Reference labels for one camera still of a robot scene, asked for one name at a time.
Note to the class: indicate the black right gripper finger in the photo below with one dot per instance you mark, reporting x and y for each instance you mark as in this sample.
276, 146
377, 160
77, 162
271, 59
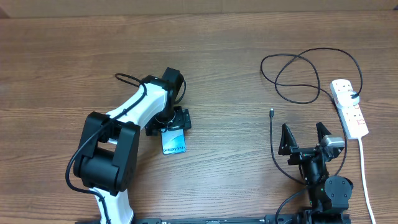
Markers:
288, 143
322, 131

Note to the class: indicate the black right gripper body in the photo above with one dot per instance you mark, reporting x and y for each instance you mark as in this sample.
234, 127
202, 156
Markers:
300, 155

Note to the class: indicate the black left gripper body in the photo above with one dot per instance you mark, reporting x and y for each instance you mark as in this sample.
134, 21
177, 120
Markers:
173, 118

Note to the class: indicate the Galaxy smartphone with blue screen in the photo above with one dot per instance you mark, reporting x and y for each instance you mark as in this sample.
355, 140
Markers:
173, 142

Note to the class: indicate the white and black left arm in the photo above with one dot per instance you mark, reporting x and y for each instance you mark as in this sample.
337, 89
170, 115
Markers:
105, 161

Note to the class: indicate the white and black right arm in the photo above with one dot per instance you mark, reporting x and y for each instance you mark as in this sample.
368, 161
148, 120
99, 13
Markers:
328, 194

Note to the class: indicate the white charger adapter plug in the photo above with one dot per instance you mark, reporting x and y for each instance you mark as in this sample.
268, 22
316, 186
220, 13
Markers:
344, 99

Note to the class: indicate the white power strip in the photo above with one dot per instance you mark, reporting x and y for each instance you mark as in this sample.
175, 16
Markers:
353, 120

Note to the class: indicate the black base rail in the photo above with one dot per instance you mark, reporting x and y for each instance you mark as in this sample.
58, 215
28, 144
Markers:
268, 219

